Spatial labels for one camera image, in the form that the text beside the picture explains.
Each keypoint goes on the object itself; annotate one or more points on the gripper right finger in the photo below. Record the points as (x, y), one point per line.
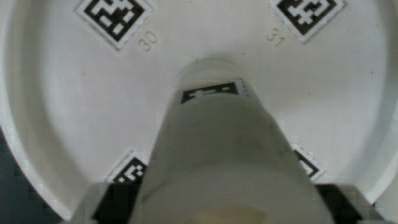
(350, 208)

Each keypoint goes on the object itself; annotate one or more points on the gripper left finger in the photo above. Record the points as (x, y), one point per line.
(107, 204)

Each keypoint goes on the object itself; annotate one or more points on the white cylindrical table leg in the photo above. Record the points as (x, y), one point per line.
(224, 177)

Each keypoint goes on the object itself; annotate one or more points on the white round table top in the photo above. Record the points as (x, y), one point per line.
(100, 58)

